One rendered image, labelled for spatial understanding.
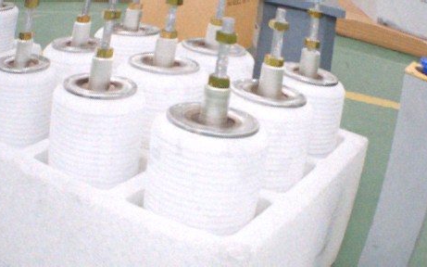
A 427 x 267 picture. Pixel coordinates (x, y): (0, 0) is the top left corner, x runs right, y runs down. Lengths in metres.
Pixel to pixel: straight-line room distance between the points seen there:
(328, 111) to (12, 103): 0.35
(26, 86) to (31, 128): 0.05
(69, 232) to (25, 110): 0.14
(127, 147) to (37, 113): 0.12
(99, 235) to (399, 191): 0.32
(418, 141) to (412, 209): 0.08
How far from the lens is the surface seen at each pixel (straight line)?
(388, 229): 0.79
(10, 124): 0.74
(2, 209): 0.73
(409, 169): 0.76
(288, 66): 0.86
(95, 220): 0.64
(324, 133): 0.83
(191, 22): 1.86
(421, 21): 2.83
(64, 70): 0.82
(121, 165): 0.68
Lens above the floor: 0.45
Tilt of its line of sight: 19 degrees down
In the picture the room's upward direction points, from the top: 9 degrees clockwise
